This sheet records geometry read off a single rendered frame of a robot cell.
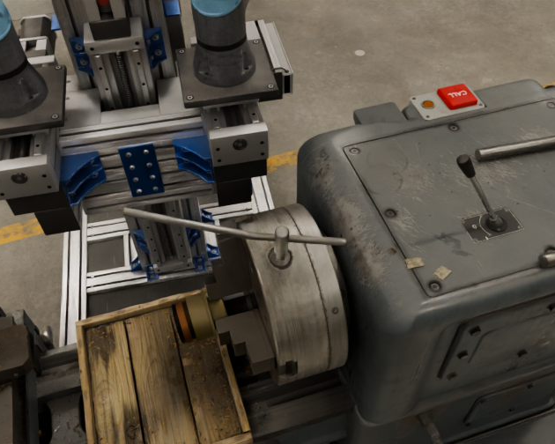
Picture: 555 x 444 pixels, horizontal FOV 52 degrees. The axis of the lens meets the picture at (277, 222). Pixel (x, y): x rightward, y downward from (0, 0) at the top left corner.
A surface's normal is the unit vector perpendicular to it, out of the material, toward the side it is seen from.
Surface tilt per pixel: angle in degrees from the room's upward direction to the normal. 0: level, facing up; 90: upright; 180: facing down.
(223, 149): 90
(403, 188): 0
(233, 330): 5
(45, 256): 0
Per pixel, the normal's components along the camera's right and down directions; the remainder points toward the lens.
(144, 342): -0.01, -0.64
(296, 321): 0.22, 0.14
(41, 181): 0.21, 0.75
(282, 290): 0.14, -0.21
